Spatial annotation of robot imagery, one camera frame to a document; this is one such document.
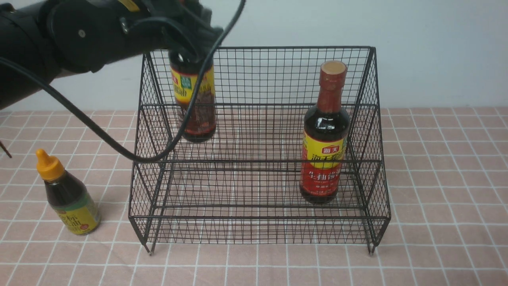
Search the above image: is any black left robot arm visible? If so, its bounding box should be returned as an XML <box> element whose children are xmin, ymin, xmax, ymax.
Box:
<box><xmin>0</xmin><ymin>0</ymin><xmax>223</xmax><ymax>84</ymax></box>

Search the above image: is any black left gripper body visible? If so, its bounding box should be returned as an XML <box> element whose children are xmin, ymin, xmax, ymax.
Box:
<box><xmin>139</xmin><ymin>0</ymin><xmax>223</xmax><ymax>62</ymax></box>

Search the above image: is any black wire mesh rack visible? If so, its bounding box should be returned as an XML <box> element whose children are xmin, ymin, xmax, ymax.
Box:
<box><xmin>128</xmin><ymin>46</ymin><xmax>391</xmax><ymax>253</ymax></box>

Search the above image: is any small bottle yellow cap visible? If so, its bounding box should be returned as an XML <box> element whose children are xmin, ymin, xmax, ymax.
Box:
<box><xmin>36</xmin><ymin>149</ymin><xmax>100</xmax><ymax>235</ymax></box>

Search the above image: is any black left camera cable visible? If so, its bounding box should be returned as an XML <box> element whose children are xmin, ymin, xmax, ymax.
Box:
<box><xmin>0</xmin><ymin>0</ymin><xmax>246</xmax><ymax>163</ymax></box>

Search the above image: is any soy sauce bottle red label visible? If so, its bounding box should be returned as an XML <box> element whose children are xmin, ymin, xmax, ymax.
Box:
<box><xmin>299</xmin><ymin>60</ymin><xmax>351</xmax><ymax>205</ymax></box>

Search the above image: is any soy sauce bottle brown label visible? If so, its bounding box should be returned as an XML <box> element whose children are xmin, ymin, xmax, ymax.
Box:
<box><xmin>169</xmin><ymin>51</ymin><xmax>216</xmax><ymax>143</ymax></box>

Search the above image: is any pink checkered tablecloth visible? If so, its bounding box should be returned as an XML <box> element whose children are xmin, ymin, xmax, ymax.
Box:
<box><xmin>1</xmin><ymin>107</ymin><xmax>507</xmax><ymax>286</ymax></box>

